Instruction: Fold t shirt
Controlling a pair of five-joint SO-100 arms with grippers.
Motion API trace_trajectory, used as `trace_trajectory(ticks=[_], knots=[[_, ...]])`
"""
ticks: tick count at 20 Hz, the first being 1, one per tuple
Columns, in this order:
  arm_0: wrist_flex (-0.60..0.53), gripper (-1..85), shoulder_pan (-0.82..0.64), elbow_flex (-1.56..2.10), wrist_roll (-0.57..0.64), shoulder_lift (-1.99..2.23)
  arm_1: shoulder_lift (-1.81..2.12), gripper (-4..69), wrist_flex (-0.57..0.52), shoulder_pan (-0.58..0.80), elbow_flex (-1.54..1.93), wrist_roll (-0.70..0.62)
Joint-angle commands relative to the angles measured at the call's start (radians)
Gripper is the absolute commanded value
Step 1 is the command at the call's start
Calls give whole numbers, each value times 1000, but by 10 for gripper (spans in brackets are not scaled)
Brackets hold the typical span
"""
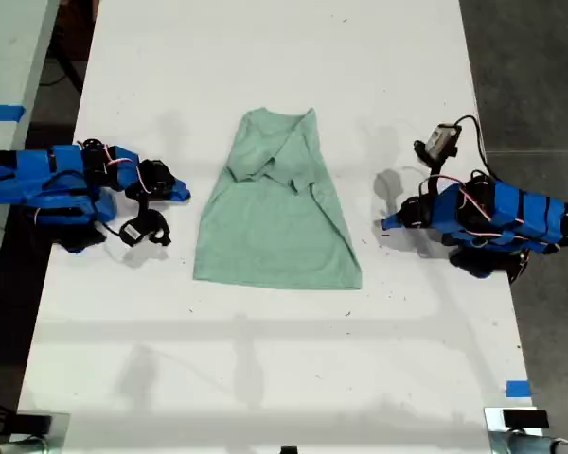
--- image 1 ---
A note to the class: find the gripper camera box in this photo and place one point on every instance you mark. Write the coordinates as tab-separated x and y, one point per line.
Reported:
439	141
139	232

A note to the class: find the long blue tape strip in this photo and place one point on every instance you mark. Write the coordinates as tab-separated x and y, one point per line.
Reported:
2	113

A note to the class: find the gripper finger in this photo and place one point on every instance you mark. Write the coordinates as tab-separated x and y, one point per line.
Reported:
181	186
394	219
176	196
395	226

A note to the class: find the metal table bracket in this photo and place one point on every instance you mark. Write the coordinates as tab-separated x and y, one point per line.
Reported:
494	432
59	432

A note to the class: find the small black box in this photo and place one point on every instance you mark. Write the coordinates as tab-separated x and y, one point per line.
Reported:
34	424
525	418

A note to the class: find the small black clip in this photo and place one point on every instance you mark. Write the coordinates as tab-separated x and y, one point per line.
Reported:
289	449

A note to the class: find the short blue tape strip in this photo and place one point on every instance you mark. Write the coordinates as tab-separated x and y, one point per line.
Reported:
518	389

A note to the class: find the gripper camera stalk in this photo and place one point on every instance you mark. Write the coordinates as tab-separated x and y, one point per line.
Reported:
144	205
436	172

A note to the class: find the pale side table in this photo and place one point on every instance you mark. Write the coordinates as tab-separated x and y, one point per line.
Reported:
9	52

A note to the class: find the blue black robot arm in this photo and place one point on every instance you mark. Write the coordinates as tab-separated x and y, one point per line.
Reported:
516	213
38	165

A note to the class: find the pale green T-shirt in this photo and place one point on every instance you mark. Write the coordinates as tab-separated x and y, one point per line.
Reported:
274	236

